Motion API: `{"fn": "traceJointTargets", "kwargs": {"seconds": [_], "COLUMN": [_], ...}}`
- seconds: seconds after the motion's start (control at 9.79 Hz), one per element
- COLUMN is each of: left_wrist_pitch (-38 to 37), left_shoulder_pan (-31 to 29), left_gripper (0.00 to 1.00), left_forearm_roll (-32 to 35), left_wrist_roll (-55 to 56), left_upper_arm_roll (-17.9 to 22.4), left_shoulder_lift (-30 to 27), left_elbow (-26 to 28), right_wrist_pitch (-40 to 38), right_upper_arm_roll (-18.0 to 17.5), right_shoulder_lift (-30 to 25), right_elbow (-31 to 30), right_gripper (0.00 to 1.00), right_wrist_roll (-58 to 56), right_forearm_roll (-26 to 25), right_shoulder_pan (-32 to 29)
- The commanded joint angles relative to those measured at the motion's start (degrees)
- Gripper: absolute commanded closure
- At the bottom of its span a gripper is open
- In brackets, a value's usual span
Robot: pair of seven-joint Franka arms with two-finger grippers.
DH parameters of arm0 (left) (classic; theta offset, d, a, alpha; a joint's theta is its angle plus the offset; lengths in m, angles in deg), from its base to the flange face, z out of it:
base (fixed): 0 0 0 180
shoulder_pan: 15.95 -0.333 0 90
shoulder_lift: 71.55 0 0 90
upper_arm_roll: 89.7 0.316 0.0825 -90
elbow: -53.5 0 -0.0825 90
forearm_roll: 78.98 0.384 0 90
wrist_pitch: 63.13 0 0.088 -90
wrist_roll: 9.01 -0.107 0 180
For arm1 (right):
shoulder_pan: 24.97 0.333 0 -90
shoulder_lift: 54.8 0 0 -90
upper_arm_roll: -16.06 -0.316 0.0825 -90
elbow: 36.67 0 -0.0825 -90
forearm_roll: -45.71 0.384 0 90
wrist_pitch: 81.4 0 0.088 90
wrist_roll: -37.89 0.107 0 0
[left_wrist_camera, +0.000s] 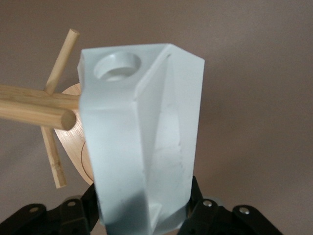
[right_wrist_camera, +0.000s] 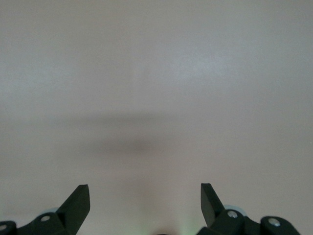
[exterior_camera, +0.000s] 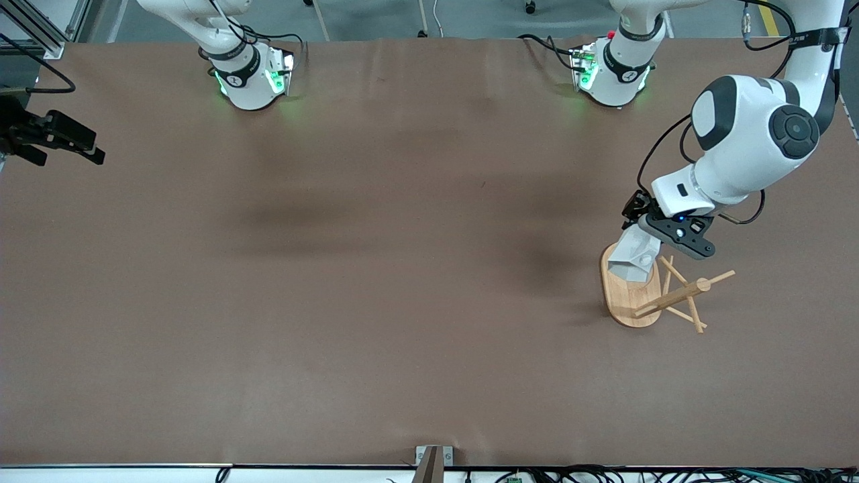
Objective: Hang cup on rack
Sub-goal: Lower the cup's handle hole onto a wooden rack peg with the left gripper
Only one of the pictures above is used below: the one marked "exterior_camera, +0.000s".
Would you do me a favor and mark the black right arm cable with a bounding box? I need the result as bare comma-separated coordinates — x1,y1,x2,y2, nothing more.
0,34,77,95

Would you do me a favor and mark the black cable bundle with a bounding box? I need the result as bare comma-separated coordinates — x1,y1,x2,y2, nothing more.
493,464,859,483

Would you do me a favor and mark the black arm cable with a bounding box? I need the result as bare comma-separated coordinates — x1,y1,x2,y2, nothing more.
0,34,77,95
636,0,848,226

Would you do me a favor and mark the aluminium frame profile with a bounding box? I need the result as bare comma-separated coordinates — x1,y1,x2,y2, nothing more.
0,0,92,60

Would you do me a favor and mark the wooden cup rack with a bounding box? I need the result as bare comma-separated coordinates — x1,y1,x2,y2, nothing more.
599,240,736,334

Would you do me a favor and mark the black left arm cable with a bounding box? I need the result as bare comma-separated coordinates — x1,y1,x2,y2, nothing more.
636,0,848,226

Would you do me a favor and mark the grey metal camera bracket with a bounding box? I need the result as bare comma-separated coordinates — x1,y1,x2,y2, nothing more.
415,445,454,483

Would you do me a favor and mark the white faceted cup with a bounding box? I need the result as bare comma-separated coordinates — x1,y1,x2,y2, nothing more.
606,223,662,284

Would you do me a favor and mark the brown table cover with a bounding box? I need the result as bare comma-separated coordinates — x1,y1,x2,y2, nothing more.
0,37,859,468

